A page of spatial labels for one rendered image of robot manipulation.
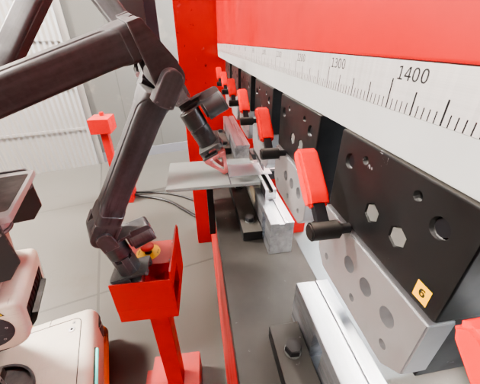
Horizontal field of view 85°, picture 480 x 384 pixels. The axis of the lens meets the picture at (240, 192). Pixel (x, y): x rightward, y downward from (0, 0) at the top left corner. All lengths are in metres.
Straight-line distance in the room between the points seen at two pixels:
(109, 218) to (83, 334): 0.85
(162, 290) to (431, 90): 0.71
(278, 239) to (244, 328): 0.22
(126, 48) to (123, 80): 3.11
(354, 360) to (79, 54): 0.59
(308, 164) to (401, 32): 0.13
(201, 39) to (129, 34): 1.10
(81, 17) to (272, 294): 3.35
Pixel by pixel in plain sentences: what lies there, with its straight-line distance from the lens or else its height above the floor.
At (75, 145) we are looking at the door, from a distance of 3.73.
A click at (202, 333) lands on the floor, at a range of 1.60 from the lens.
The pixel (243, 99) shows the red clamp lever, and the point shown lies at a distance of 0.64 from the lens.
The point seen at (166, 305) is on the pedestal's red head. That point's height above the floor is 0.71.
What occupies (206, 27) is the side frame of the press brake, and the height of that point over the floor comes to 1.40.
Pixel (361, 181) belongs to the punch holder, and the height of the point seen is 1.24.
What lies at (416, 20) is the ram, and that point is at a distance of 0.23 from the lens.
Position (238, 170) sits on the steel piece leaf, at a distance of 0.81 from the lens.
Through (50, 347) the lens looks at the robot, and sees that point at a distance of 1.45.
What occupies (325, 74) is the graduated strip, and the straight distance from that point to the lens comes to 0.32.
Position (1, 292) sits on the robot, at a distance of 0.92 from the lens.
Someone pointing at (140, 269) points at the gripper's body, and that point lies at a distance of 0.77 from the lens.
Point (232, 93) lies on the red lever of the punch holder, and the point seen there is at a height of 1.21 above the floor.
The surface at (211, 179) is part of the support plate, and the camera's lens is 0.77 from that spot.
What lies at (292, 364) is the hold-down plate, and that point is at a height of 0.90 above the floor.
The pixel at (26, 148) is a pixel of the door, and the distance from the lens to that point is 3.82.
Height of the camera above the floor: 1.35
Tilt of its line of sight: 30 degrees down
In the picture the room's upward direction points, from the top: straight up
